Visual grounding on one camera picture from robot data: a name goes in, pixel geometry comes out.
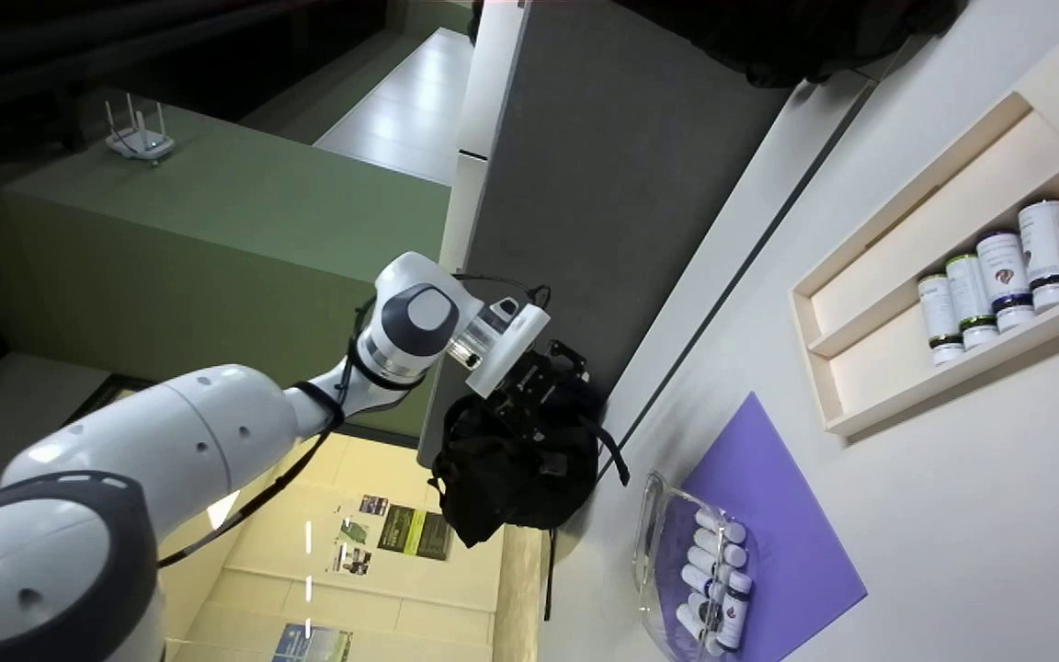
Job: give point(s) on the white bottle blue end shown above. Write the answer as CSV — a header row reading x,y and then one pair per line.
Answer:
x,y
704,592

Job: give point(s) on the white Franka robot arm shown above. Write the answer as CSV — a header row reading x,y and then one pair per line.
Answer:
x,y
186,443

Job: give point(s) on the white desk surface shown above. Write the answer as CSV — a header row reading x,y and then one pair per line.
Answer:
x,y
401,111

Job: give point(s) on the small dark poster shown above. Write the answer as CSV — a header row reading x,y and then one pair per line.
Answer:
x,y
397,528
434,536
354,560

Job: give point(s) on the gray partition panel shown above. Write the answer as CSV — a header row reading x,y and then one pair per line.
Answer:
x,y
604,185

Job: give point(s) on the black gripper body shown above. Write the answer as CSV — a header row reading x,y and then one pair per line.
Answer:
x,y
554,400

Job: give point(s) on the large white bottle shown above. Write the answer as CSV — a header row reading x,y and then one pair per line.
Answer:
x,y
1049,252

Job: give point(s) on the white bottle black end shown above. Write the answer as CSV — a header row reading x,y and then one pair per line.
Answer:
x,y
709,568

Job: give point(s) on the white bottle green band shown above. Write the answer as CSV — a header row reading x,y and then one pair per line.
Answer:
x,y
699,612

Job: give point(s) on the black backpack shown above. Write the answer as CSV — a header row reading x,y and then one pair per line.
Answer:
x,y
504,484

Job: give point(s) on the black bag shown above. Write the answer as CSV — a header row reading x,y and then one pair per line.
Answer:
x,y
799,30

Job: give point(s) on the white bottle dark blue label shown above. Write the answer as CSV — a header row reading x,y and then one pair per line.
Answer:
x,y
1005,283

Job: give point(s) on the green cabinet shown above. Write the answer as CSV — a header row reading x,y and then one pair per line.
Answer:
x,y
210,243

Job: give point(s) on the small white bottle yellow band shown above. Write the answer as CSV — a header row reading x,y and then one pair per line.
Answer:
x,y
713,633

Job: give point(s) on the purple mat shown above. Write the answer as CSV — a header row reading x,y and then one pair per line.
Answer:
x,y
799,540

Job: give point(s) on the bag of white bottles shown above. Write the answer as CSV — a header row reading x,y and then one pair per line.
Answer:
x,y
664,566

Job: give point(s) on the white wifi router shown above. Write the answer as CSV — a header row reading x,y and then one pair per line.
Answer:
x,y
142,139

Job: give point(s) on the wooden shelf tray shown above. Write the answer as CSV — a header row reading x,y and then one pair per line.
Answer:
x,y
900,356

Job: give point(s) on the blue poster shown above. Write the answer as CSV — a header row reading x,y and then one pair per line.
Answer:
x,y
310,643

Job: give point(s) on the slim white bottle green lid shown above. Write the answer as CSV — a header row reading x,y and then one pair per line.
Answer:
x,y
940,316
971,296

